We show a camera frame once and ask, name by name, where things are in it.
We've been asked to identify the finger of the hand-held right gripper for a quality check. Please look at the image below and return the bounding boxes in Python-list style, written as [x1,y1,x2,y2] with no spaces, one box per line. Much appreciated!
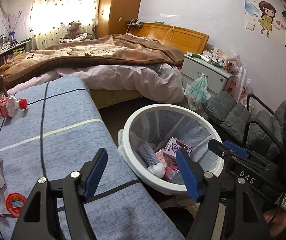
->
[207,139,257,174]
[223,141,278,170]

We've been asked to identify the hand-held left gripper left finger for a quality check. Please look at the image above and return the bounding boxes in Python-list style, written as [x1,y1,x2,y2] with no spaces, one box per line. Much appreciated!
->
[10,148,108,240]

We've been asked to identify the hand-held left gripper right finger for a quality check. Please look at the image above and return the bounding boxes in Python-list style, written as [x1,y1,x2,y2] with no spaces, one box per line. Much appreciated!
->
[175,149,271,240]

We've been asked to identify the pink milk carton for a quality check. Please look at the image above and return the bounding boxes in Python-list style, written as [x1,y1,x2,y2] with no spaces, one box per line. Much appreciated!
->
[164,137,193,160]

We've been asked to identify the pink snack packet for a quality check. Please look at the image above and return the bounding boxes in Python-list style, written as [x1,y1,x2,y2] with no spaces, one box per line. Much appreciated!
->
[155,149,171,165]

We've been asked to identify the white tissue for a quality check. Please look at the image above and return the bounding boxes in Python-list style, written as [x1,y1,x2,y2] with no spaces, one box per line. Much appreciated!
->
[146,162,166,178]

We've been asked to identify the white round trash bin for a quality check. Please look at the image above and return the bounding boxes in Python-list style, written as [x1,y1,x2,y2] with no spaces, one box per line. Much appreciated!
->
[118,104,225,197]

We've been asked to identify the white foam fruit net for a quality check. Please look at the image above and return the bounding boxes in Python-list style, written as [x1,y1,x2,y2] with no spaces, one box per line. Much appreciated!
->
[138,141,158,167]

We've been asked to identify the red round lid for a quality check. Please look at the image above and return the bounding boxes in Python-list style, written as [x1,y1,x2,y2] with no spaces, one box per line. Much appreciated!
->
[5,192,28,217]

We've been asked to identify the red label plastic bottle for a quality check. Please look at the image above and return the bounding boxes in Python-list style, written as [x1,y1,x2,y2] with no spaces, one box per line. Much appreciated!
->
[0,96,28,118]

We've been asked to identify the person's right hand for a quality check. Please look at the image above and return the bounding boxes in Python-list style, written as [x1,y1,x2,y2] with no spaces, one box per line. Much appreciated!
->
[263,208,286,239]

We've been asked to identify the grey cushioned chair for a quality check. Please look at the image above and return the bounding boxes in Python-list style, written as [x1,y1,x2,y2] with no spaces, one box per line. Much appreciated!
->
[203,87,286,160]

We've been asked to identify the white red printed plastic bags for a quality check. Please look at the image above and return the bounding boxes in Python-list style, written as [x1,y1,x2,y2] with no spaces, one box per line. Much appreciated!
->
[224,65,252,104]

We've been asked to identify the green printed plastic bag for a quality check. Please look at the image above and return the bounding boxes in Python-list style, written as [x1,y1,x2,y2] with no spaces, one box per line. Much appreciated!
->
[185,75,212,110]

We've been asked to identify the white nightstand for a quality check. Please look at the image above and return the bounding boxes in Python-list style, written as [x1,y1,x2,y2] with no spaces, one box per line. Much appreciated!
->
[181,54,236,95]

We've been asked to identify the pile of small boxes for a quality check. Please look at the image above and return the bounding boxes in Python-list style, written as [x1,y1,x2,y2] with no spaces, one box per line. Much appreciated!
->
[203,46,241,74]

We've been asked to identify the pink duvet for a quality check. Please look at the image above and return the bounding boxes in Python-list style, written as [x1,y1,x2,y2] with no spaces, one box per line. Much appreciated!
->
[7,64,186,104]

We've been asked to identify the wooden bed headboard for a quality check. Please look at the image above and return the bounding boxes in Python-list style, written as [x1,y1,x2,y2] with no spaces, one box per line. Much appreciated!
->
[127,22,209,55]

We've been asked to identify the brown floral blanket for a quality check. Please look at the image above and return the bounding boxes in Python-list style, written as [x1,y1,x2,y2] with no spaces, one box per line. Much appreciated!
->
[0,33,185,90]

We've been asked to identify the brown teddy bear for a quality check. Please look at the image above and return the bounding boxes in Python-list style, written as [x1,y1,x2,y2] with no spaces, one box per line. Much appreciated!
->
[63,21,93,42]

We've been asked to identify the cluttered desk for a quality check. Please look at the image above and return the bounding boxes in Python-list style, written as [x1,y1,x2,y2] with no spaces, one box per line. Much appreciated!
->
[0,39,35,68]

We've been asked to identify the power strip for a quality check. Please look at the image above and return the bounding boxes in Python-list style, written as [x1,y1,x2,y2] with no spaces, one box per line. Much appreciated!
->
[125,20,143,28]

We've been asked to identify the vase with purple branches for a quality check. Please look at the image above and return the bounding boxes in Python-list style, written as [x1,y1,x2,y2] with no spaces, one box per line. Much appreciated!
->
[2,11,23,42]

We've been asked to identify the wooden wardrobe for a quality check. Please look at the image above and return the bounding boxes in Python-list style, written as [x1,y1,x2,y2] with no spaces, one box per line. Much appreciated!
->
[94,0,146,39]

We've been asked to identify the white air conditioner pipe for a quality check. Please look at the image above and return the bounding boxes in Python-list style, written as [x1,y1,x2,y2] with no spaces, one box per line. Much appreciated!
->
[0,0,10,17]

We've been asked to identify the black metal chair frame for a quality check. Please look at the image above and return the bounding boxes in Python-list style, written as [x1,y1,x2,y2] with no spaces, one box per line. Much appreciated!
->
[243,93,283,143]

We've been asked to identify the white charging cable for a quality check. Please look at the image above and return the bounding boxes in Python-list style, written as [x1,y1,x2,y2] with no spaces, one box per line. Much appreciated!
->
[165,26,174,46]

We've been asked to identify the cartoon children wall decal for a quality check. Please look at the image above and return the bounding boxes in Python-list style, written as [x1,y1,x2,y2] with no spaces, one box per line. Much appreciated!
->
[258,1,286,50]

